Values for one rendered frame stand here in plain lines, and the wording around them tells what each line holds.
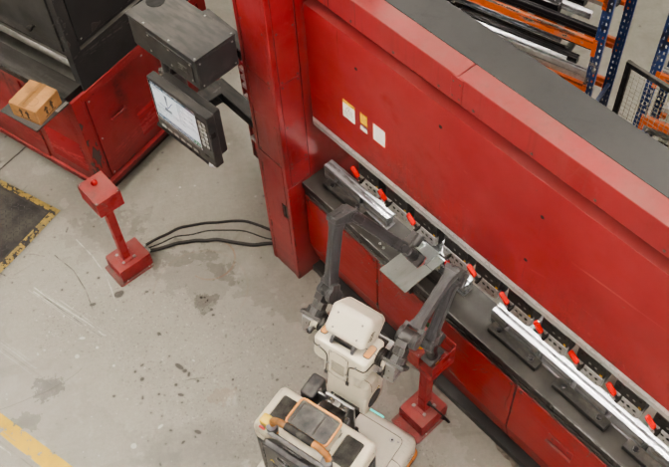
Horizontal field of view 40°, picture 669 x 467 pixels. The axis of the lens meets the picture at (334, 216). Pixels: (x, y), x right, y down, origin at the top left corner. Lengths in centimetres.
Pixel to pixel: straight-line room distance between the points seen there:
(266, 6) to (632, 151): 167
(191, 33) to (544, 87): 166
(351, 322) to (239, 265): 196
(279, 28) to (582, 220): 161
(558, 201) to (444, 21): 84
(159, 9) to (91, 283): 211
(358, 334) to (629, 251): 120
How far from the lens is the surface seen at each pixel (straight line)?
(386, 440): 485
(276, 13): 409
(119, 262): 578
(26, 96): 546
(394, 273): 447
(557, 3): 569
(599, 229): 343
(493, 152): 362
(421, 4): 378
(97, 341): 567
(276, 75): 431
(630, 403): 408
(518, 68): 354
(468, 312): 452
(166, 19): 437
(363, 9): 376
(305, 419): 422
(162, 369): 547
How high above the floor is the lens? 475
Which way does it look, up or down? 53 degrees down
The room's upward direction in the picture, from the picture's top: 4 degrees counter-clockwise
